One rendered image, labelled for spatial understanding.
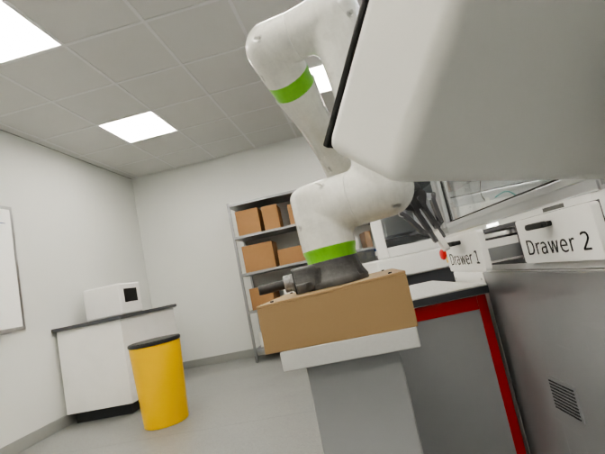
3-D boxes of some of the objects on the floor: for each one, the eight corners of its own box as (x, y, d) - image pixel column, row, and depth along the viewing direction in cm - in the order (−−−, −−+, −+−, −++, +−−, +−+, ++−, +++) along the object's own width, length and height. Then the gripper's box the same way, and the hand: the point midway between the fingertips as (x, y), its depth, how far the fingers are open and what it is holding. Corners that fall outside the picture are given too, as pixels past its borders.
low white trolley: (361, 575, 121) (309, 320, 130) (347, 473, 182) (311, 305, 191) (553, 537, 120) (487, 283, 129) (474, 447, 181) (432, 280, 191)
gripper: (418, 176, 128) (461, 240, 125) (383, 197, 127) (425, 261, 124) (424, 169, 120) (470, 237, 117) (386, 192, 120) (432, 261, 117)
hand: (440, 240), depth 121 cm, fingers closed, pressing on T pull
